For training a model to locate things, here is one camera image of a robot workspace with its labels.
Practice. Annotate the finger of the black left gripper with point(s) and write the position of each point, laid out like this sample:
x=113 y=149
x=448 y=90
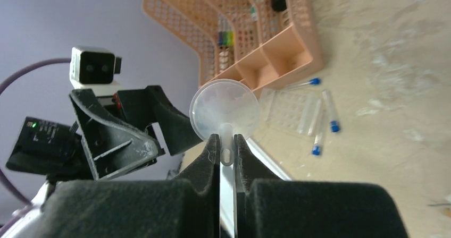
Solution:
x=143 y=107

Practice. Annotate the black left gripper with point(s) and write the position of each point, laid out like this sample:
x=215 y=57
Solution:
x=97 y=146

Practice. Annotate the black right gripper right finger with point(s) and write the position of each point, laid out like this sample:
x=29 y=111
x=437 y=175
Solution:
x=267 y=206

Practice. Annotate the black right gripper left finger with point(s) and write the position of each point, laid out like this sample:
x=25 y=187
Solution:
x=185 y=206

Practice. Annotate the clear plastic funnel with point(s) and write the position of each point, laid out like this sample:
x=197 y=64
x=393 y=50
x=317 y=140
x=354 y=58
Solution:
x=227 y=108

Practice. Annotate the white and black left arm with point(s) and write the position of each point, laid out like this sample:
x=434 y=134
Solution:
x=24 y=219

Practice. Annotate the blue-capped test tube beside rack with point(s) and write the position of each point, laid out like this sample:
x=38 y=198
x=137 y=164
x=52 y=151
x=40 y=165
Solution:
x=319 y=137

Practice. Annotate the clear test tube rack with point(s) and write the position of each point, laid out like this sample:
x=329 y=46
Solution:
x=291 y=111

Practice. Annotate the colourful marker pen pack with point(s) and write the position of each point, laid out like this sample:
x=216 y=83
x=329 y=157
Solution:
x=225 y=32

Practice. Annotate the blue-capped test tube angled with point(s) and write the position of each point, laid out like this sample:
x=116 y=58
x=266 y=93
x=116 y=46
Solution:
x=331 y=111

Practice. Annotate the peach plastic desk organizer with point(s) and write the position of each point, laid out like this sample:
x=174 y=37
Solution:
x=272 y=49

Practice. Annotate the blue-capped test tube by organizer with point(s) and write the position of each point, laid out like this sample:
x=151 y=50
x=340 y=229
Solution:
x=311 y=82

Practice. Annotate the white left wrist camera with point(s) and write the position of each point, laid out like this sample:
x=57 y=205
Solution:
x=94 y=68

